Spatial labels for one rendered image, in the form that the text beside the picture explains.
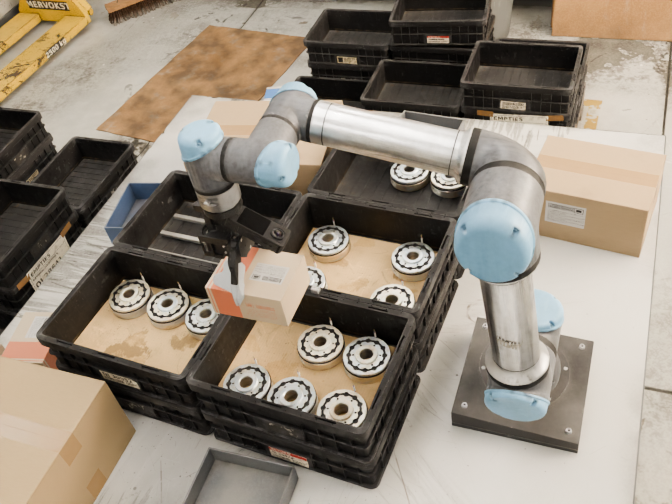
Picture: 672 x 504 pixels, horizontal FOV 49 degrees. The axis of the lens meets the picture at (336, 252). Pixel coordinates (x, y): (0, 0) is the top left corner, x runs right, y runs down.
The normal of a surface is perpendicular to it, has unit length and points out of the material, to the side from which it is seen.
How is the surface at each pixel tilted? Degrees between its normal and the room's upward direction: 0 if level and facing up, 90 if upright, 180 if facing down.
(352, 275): 0
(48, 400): 0
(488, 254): 84
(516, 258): 84
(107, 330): 0
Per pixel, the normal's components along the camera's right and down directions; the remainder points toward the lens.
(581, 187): -0.14, -0.70
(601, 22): -0.36, 0.46
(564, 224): -0.45, 0.68
